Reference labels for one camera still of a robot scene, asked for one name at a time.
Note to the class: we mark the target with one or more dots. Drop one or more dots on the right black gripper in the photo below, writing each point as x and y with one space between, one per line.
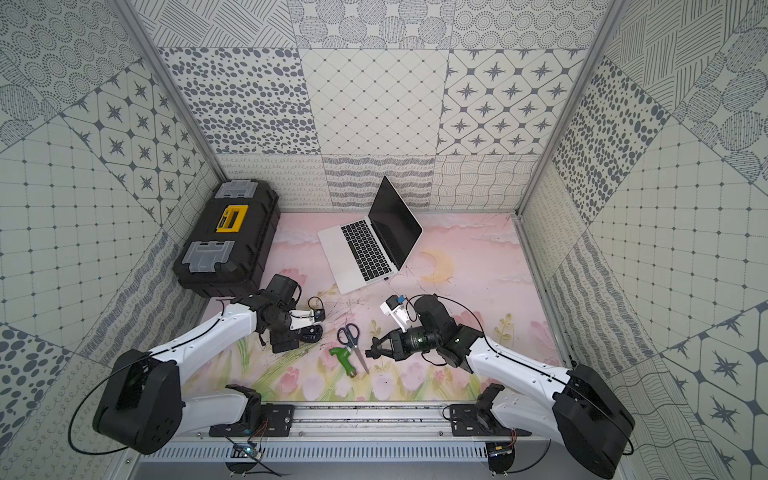
398 350

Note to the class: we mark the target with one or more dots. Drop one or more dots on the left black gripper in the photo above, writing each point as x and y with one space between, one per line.
288 339

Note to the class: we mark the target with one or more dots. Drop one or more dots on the black wireless mouse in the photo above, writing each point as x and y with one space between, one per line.
311 334

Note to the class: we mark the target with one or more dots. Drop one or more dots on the silver laptop with black keyboard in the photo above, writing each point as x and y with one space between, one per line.
361 253

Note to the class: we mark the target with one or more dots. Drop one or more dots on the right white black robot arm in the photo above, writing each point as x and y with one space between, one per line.
573 407

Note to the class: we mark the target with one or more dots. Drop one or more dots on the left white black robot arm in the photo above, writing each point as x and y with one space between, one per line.
142 406

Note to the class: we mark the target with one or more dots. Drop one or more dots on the green toy hammer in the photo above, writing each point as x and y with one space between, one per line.
342 355

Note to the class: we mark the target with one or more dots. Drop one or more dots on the black toolbox with yellow latch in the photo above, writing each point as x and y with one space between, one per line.
226 253

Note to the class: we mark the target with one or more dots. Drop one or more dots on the pink floral table mat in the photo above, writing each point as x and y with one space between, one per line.
475 261

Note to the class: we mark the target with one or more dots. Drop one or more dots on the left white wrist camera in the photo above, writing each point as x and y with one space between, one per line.
300 319

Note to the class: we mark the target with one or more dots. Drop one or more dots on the blue handled scissors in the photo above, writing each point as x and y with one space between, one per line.
349 336

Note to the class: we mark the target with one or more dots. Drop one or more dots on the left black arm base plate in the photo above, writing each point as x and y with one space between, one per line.
268 420

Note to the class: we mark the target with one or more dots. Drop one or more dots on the aluminium mounting rail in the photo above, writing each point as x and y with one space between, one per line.
374 423

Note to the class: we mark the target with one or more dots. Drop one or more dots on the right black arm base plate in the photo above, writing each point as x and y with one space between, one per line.
466 420

